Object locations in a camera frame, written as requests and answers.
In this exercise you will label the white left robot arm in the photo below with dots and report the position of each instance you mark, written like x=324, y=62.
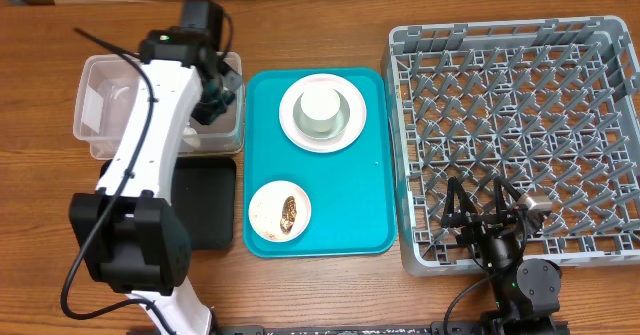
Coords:
x=172, y=65

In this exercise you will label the brown food scrap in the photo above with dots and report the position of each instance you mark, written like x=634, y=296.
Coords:
x=289, y=213

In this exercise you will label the grey dish rack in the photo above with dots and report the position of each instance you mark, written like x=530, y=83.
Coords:
x=552, y=105

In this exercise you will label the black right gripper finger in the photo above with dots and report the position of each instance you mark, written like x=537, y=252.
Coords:
x=455, y=192
x=501, y=186

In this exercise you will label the black tray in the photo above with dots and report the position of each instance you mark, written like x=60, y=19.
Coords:
x=198, y=215

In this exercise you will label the teal tray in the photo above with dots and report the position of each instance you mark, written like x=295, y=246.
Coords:
x=351, y=191

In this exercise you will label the clear plastic bin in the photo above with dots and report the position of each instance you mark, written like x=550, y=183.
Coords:
x=106, y=96

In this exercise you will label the white plate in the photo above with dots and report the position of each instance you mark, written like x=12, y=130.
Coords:
x=357, y=119

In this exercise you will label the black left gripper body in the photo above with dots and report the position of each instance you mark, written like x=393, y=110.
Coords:
x=220, y=94

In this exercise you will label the white bowl under cup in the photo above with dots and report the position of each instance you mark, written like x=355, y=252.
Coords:
x=340, y=121

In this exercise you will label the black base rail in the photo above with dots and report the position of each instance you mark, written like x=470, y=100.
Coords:
x=435, y=328

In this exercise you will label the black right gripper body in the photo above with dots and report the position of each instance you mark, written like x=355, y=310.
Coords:
x=479, y=225

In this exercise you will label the small pink bowl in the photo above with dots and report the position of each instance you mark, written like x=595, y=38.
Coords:
x=265, y=211

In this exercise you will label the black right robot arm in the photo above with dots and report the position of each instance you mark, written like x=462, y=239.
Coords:
x=526, y=290

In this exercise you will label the white tissue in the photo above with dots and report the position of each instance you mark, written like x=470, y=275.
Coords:
x=191, y=137

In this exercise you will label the cream paper cup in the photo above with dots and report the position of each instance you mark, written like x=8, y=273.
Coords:
x=320, y=104

